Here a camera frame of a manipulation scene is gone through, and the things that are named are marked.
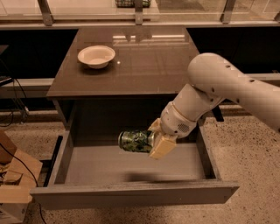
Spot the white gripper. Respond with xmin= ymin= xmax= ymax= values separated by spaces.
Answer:
xmin=149 ymin=101 xmax=197 ymax=159

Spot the metal window railing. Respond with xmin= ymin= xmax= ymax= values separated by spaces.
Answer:
xmin=0 ymin=0 xmax=280 ymax=29

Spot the wooden box stack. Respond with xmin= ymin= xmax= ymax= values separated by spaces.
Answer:
xmin=0 ymin=130 xmax=42 ymax=224

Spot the green soda can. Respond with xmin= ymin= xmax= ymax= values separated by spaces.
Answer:
xmin=118 ymin=130 xmax=155 ymax=153

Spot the white paper bowl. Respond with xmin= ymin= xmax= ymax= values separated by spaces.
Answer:
xmin=78 ymin=45 xmax=116 ymax=69

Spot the open grey top drawer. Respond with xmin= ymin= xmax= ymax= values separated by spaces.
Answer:
xmin=31 ymin=127 xmax=239 ymax=209

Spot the dark grey cabinet desk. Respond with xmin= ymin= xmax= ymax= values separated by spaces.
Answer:
xmin=47 ymin=26 xmax=199 ymax=131

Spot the wire basket behind glass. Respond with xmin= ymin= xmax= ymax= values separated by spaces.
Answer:
xmin=115 ymin=0 xmax=151 ymax=8

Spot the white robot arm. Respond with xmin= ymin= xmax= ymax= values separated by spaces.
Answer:
xmin=150 ymin=52 xmax=280 ymax=159

